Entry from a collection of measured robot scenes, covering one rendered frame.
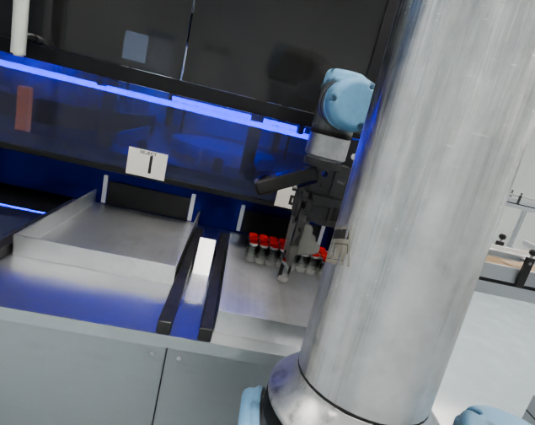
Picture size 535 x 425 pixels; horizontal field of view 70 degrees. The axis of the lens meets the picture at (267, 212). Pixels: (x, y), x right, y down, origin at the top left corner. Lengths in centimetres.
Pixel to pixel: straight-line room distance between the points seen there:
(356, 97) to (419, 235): 38
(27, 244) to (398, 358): 61
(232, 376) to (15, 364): 55
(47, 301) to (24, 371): 62
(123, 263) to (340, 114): 42
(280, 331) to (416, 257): 39
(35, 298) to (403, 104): 54
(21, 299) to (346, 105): 51
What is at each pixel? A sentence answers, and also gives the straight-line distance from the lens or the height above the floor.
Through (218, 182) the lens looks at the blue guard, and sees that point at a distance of 87.
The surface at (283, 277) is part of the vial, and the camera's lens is 76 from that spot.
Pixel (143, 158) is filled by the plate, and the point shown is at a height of 103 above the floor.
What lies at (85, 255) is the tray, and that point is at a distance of 69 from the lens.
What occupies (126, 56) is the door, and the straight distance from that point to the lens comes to 90.
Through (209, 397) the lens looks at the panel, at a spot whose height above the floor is 43.
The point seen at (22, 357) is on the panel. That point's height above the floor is 46.
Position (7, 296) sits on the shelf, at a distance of 63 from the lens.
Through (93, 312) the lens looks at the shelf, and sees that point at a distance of 59.
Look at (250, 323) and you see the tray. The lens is 56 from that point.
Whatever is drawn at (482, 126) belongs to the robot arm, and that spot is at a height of 121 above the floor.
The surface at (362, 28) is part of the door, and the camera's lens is 91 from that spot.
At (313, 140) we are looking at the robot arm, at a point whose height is 116.
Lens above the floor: 120
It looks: 15 degrees down
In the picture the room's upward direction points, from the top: 14 degrees clockwise
